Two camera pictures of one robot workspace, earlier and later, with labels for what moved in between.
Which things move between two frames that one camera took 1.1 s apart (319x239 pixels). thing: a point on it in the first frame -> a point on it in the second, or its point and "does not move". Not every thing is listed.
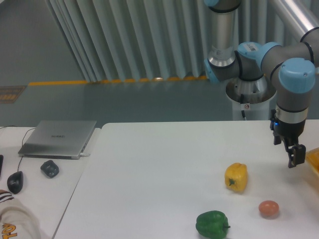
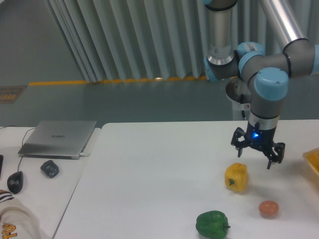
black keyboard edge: (1, 162) does not move
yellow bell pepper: (236, 177) does not move
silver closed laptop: (65, 139) does not move
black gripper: (290, 132) -> (262, 140)
